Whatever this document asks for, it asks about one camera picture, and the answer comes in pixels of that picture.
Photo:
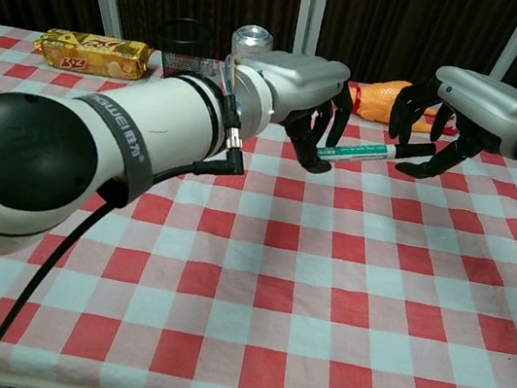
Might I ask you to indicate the black pen cap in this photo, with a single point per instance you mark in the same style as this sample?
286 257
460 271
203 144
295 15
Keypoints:
413 149

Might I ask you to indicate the pen with dark cap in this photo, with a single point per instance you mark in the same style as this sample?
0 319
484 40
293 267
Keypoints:
358 152

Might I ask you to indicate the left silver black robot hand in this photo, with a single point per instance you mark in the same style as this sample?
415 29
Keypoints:
306 81

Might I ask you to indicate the silver blue drink can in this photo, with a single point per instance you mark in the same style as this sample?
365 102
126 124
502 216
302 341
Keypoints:
252 43

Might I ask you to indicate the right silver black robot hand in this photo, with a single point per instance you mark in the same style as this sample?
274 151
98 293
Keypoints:
488 110

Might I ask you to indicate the yellow rubber chicken toy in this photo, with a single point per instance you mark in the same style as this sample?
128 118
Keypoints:
377 99

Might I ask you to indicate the golden snack packet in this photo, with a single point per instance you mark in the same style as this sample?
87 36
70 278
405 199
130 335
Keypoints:
94 55

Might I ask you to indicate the black mesh pen holder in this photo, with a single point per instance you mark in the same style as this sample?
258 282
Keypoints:
182 51

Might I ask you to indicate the red white checkered tablecloth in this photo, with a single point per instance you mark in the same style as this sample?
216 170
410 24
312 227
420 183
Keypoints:
270 304

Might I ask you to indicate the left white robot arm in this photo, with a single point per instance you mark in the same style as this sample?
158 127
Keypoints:
100 139

